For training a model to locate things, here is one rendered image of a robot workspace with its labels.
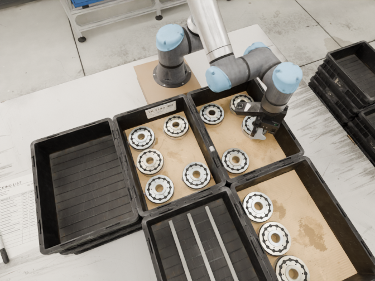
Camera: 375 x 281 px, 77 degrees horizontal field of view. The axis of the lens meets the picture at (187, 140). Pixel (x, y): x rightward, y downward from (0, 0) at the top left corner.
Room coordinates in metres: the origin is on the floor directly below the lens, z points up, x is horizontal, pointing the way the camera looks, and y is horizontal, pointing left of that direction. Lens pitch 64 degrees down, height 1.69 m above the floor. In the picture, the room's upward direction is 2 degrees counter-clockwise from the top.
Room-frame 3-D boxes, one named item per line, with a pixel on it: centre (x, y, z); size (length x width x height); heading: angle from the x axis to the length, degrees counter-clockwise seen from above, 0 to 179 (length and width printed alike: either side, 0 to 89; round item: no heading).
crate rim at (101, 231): (0.25, 0.36, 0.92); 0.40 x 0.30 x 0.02; 19
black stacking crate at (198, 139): (0.35, 0.08, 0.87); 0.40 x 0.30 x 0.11; 19
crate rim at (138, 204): (0.35, 0.08, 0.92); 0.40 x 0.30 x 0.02; 19
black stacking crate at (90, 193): (0.25, 0.36, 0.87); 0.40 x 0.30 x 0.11; 19
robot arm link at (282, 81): (0.44, -0.28, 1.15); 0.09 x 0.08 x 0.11; 25
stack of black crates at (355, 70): (1.00, -1.09, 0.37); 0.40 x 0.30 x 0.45; 21
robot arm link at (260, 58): (0.52, -0.22, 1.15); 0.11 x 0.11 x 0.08; 25
